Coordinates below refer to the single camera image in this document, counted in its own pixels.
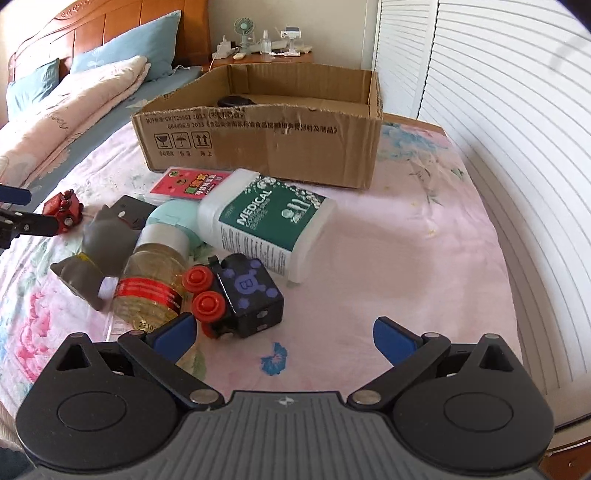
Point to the wooden headboard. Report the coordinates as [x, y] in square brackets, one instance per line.
[92, 23]

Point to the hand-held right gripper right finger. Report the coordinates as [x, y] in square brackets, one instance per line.
[392, 341]

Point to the small clear bottle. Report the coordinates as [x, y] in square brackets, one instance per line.
[267, 41]

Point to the clear capsule bottle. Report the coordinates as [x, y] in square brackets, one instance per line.
[147, 272]

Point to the white power strip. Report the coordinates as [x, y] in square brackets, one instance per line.
[225, 48]

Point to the blue bed sheet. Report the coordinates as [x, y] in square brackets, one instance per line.
[152, 90]

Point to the black round object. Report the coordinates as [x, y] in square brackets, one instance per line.
[235, 100]

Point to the pink card case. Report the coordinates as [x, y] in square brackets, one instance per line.
[184, 184]

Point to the black device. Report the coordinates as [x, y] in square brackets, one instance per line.
[134, 207]

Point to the grey cat figure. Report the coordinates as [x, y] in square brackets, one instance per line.
[101, 240]

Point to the wooden nightstand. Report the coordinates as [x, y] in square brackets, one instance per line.
[277, 59]

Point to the mint green round object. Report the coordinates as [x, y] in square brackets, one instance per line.
[178, 217]

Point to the white cotton swab container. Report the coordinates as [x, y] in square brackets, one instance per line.
[268, 221]

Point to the pink floral bed sheet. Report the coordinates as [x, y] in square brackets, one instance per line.
[415, 240]

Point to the pink folded quilt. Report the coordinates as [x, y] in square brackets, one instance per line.
[78, 101]

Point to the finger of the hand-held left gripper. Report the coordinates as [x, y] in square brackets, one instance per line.
[32, 224]
[14, 194]

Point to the brown cardboard box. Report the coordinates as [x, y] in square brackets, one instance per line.
[277, 152]

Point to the narrow white louvered door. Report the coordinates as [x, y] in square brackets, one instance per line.
[401, 46]

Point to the black toy car red wheels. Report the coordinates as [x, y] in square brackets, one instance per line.
[249, 286]

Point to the small blue pillow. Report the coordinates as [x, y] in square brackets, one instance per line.
[32, 87]

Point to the large blue pillow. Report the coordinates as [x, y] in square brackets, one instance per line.
[134, 46]

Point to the small green desk fan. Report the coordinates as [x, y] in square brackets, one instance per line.
[242, 26]

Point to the wide white louvered door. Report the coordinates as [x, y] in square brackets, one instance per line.
[517, 138]

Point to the white display stand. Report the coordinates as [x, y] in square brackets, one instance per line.
[291, 36]

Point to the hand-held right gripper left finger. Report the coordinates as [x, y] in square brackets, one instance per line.
[173, 334]

